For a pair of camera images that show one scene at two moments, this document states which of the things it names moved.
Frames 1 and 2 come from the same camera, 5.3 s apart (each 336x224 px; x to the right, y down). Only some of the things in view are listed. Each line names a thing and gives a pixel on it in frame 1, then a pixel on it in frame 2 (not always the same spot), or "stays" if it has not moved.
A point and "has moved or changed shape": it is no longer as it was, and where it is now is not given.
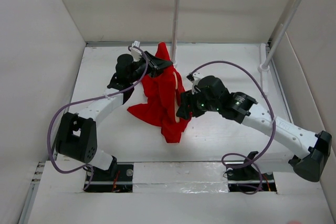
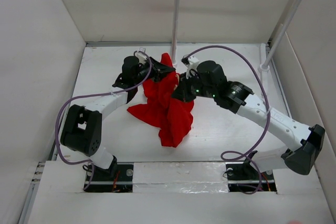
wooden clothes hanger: [177, 119] has moved or changed shape
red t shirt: [163, 92] stays
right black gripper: [188, 97] → [181, 92]
